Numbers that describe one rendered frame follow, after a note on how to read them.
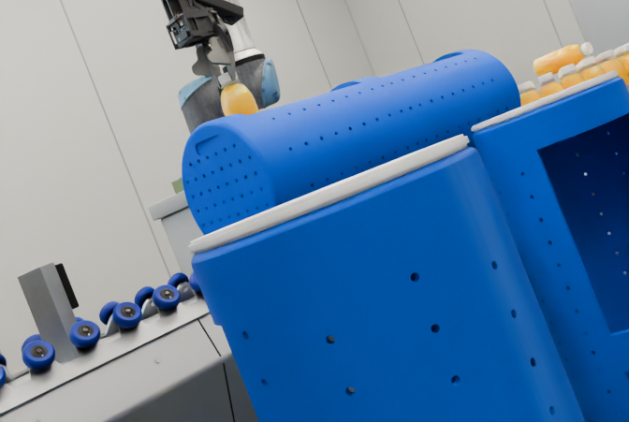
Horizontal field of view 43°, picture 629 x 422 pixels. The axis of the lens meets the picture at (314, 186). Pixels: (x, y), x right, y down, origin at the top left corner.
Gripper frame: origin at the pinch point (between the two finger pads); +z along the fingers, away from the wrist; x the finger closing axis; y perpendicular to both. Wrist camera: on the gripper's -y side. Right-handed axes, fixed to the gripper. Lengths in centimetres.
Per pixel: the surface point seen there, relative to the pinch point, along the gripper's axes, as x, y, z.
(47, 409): 12, 62, 42
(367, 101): 11.8, -23.2, 14.6
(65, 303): 5, 51, 29
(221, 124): 6.3, 10.9, 9.8
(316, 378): 76, 65, 41
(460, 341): 84, 57, 42
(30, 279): 0, 53, 24
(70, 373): 12, 57, 39
